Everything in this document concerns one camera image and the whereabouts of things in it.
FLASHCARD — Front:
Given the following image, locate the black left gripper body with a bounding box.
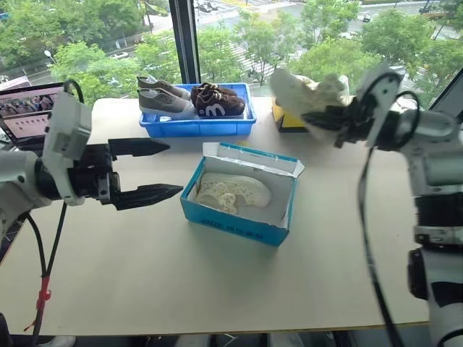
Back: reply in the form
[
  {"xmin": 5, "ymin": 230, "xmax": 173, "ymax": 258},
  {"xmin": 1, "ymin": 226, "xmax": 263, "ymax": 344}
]
[{"xmin": 71, "ymin": 143, "xmax": 122, "ymax": 207}]

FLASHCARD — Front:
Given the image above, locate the grey canvas shoe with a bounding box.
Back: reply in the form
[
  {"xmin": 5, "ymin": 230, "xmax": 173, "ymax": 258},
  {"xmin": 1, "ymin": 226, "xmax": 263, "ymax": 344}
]
[
  {"xmin": 137, "ymin": 75, "xmax": 192, "ymax": 100},
  {"xmin": 137, "ymin": 87, "xmax": 197, "ymax": 117}
]

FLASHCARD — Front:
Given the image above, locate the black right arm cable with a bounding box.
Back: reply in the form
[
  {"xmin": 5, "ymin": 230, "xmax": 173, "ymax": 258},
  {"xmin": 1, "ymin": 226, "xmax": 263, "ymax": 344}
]
[{"xmin": 357, "ymin": 90, "xmax": 421, "ymax": 347}]

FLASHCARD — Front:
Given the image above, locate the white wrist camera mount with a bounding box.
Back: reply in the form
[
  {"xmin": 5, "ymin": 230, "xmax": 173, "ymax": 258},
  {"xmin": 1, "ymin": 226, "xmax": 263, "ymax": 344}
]
[
  {"xmin": 41, "ymin": 91, "xmax": 93, "ymax": 207},
  {"xmin": 356, "ymin": 62, "xmax": 407, "ymax": 147}
]

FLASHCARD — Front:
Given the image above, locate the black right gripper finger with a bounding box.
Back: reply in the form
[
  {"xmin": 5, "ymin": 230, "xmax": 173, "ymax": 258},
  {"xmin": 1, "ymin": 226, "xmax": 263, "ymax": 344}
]
[
  {"xmin": 301, "ymin": 106, "xmax": 352, "ymax": 126},
  {"xmin": 310, "ymin": 123, "xmax": 349, "ymax": 141}
]

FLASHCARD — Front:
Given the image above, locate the dark slanted window frame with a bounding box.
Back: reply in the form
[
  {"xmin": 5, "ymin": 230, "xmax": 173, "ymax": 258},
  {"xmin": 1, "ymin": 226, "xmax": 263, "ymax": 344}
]
[{"xmin": 428, "ymin": 66, "xmax": 463, "ymax": 122}]

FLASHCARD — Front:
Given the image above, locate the dark rounded shape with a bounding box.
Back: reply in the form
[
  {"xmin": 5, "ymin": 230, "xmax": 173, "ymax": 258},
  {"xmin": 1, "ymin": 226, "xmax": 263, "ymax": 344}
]
[{"xmin": 0, "ymin": 312, "xmax": 14, "ymax": 347}]

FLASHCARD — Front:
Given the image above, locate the white paper label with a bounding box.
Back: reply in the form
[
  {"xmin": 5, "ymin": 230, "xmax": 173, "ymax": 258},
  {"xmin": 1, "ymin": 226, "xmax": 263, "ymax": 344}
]
[{"xmin": 143, "ymin": 113, "xmax": 174, "ymax": 124}]

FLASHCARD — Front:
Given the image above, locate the red cable tie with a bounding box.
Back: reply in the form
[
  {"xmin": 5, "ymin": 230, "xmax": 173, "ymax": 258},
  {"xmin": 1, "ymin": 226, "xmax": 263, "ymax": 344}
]
[{"xmin": 23, "ymin": 276, "xmax": 52, "ymax": 332}]

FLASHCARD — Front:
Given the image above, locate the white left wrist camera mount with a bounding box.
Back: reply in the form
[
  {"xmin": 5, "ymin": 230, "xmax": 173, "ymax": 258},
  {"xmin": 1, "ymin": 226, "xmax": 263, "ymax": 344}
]
[{"xmin": 41, "ymin": 91, "xmax": 93, "ymax": 207}]

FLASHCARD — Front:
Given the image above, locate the open laptop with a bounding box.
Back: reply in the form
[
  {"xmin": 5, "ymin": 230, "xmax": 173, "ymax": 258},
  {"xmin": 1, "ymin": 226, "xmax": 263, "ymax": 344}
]
[{"xmin": 0, "ymin": 82, "xmax": 67, "ymax": 146}]

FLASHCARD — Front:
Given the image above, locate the cream knit shoe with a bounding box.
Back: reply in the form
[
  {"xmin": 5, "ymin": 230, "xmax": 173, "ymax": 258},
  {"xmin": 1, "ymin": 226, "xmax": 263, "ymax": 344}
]
[
  {"xmin": 269, "ymin": 68, "xmax": 358, "ymax": 141},
  {"xmin": 195, "ymin": 172, "xmax": 273, "ymax": 215}
]

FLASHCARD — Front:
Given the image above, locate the black window frame post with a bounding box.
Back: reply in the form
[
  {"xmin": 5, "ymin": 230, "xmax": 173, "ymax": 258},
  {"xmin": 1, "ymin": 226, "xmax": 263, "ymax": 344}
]
[{"xmin": 169, "ymin": 0, "xmax": 202, "ymax": 85}]

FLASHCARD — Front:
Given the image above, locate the yellow and black box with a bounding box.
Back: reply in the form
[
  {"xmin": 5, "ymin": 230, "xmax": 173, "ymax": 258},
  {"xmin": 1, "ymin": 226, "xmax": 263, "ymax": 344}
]
[{"xmin": 271, "ymin": 96, "xmax": 310, "ymax": 134}]

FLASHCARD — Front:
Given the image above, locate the blue plastic tray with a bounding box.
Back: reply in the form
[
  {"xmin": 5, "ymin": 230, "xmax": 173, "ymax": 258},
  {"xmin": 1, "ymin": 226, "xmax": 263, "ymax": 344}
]
[{"xmin": 138, "ymin": 82, "xmax": 258, "ymax": 139}]

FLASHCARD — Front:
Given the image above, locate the brown suede shoe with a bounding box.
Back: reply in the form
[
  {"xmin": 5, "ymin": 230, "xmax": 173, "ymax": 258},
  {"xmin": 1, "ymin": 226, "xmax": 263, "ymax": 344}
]
[
  {"xmin": 194, "ymin": 90, "xmax": 247, "ymax": 119},
  {"xmin": 190, "ymin": 82, "xmax": 239, "ymax": 99}
]

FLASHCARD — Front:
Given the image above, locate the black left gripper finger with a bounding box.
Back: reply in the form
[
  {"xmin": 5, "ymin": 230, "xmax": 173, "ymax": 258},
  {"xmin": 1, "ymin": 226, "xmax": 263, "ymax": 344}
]
[
  {"xmin": 114, "ymin": 183, "xmax": 184, "ymax": 212},
  {"xmin": 108, "ymin": 137, "xmax": 171, "ymax": 162}
]

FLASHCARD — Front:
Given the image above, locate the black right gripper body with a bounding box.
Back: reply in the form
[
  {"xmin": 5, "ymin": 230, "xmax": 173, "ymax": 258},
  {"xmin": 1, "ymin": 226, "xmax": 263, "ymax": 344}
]
[{"xmin": 334, "ymin": 95, "xmax": 378, "ymax": 150}]

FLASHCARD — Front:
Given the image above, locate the blue cardboard shoebox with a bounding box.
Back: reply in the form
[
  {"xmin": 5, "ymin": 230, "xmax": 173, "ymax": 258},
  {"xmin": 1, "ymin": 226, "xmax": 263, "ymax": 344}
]
[{"xmin": 179, "ymin": 141, "xmax": 306, "ymax": 248}]

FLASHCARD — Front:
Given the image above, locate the white rounded object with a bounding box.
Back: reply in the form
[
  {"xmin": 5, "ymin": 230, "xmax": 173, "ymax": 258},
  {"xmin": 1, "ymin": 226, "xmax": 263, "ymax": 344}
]
[{"xmin": 35, "ymin": 335, "xmax": 77, "ymax": 347}]

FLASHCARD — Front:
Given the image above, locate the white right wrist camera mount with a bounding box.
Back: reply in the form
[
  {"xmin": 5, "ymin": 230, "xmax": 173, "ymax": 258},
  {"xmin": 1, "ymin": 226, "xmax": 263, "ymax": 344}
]
[{"xmin": 356, "ymin": 62, "xmax": 407, "ymax": 147}]

